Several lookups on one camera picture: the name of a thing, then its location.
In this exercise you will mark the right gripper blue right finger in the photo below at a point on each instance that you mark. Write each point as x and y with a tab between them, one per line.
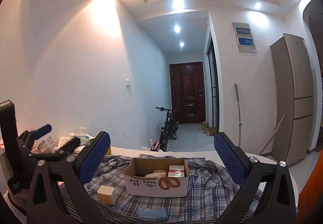
232	157

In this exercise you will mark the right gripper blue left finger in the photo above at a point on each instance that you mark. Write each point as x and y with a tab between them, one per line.
90	157

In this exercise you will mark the red white carton box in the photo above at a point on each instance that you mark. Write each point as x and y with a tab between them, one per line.
176	171

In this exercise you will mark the round bun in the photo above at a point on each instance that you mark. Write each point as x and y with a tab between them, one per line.
157	174

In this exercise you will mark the blue wet wipes pack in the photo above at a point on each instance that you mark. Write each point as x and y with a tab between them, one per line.
153	214

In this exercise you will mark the left hand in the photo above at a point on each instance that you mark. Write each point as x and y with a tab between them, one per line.
20	199

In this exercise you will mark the yellow tub with green rim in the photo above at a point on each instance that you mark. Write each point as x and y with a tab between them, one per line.
108	151

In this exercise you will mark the tissue box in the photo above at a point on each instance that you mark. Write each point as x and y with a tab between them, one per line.
81	133

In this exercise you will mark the small cardboard boxes on floor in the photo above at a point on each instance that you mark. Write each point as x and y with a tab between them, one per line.
206	129

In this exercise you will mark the beige small box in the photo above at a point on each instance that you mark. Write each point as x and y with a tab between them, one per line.
107	195

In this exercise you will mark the plastic bags on floor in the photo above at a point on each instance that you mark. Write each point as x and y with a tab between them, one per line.
154	146

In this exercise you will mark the black bicycle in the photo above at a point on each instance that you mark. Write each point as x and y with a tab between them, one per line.
168	131

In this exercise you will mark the cardboard box with pretzel print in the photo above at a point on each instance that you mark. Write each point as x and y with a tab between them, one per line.
137	184

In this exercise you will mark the black framed glass door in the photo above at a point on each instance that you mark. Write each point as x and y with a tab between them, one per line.
211	87

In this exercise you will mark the dark red entrance door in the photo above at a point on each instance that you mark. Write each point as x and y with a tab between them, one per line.
188	92

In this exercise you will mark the beige refrigerator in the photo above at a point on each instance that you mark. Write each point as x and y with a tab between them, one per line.
295	98

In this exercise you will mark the orange chair back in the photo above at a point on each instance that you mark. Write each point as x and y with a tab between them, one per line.
310	199

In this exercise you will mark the broom with pink handle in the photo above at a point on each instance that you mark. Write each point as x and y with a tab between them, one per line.
278	127

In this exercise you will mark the white wall switch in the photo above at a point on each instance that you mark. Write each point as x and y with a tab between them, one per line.
127	81

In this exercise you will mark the wall electrical panel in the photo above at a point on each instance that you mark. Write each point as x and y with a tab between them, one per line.
244	37

